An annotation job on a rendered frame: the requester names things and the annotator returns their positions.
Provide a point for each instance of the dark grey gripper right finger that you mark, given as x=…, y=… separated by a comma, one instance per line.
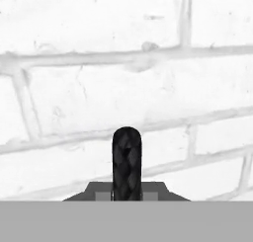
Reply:
x=154, y=190

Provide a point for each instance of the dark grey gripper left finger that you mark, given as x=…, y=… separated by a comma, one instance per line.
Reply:
x=99, y=190

